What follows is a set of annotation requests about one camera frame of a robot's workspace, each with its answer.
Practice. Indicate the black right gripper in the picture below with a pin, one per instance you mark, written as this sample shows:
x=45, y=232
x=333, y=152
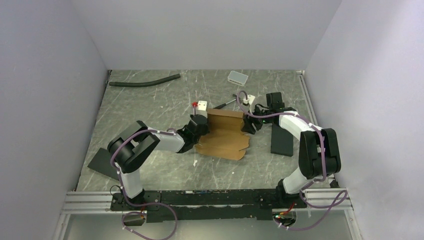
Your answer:
x=248, y=127

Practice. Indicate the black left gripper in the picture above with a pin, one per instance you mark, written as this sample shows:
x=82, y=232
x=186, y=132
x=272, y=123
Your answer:
x=206, y=130

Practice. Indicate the brown cardboard box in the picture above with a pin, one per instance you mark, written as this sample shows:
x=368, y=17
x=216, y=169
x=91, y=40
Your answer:
x=225, y=138

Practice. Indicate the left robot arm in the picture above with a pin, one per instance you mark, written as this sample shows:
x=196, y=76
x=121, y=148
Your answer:
x=133, y=146

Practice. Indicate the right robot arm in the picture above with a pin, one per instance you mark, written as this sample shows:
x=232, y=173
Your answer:
x=318, y=155

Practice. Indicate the small hammer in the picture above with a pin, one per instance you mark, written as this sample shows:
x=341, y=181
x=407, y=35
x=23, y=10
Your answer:
x=234, y=98

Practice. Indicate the black rectangular pad right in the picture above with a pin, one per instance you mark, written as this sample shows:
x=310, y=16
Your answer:
x=282, y=142

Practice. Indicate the black rectangular pad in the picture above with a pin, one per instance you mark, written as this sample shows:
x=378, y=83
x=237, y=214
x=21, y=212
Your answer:
x=282, y=142
x=101, y=163

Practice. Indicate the white plastic container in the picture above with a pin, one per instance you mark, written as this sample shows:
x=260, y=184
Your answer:
x=237, y=78

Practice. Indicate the black rectangular pad left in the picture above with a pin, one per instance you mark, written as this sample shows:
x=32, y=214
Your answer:
x=101, y=163

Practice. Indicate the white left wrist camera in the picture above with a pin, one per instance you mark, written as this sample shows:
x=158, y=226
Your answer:
x=200, y=108

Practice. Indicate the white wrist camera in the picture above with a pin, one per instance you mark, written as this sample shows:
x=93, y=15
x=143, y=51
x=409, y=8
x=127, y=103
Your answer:
x=248, y=100
x=200, y=108

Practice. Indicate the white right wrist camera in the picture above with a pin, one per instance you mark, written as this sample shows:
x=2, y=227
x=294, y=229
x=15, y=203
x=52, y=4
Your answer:
x=248, y=100

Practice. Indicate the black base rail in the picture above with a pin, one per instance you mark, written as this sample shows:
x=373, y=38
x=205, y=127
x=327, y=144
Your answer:
x=154, y=204

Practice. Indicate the aluminium frame rail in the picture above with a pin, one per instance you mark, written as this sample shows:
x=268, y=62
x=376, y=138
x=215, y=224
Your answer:
x=100, y=202

